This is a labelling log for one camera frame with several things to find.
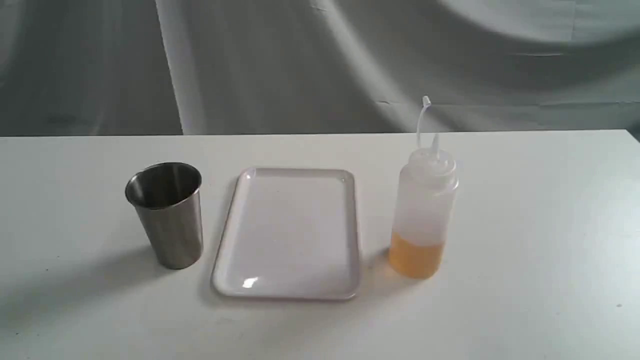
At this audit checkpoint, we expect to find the grey cloth backdrop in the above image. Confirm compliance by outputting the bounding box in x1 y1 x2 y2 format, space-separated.
1 0 640 137

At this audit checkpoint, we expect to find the stainless steel cup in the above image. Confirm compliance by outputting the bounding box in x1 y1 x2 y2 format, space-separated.
125 162 204 270

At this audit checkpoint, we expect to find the squeeze bottle with amber liquid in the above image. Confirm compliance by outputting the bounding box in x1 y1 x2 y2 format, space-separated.
387 95 459 280

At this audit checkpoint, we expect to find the white rectangular plastic tray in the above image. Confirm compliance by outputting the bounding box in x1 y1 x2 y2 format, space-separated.
210 167 362 301

